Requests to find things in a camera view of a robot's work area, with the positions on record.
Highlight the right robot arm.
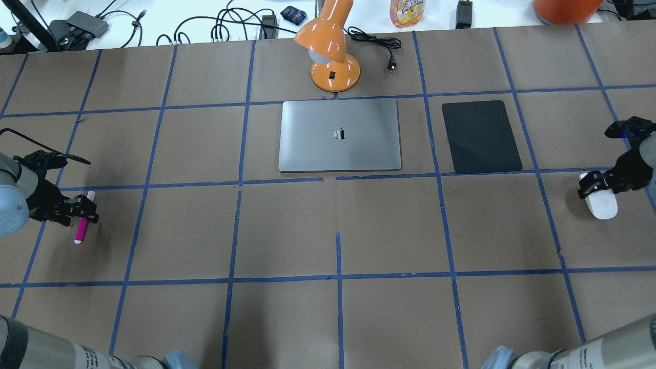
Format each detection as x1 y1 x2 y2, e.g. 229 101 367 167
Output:
482 315 655 368

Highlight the black power adapter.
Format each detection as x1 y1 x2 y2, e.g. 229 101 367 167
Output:
258 14 278 39

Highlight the black lamp power cord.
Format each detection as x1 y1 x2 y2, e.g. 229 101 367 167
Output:
347 26 402 72

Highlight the dark blue checked pouch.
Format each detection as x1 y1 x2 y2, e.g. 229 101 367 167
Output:
280 6 308 26

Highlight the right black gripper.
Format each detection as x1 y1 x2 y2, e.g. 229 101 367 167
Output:
577 150 653 199

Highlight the orange desk lamp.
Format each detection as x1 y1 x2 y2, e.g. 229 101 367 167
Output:
293 1 361 93

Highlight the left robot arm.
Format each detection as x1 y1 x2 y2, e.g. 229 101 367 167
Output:
2 154 197 368

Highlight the grey usb hub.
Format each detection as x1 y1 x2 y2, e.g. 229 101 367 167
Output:
66 10 109 39

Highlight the silver laptop notebook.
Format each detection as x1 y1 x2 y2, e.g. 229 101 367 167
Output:
277 98 402 172

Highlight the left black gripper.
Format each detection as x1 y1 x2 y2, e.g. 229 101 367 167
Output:
26 178 99 227

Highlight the black mousepad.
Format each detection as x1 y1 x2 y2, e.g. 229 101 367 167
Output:
441 100 523 174

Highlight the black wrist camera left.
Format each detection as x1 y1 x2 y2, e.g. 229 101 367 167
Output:
12 150 91 171

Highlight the pink marker pen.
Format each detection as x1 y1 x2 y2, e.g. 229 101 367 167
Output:
73 191 96 244

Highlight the white computer mouse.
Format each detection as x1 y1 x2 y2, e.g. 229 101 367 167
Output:
579 171 618 220

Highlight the orange snack bag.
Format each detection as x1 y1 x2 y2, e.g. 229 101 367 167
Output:
389 0 426 28

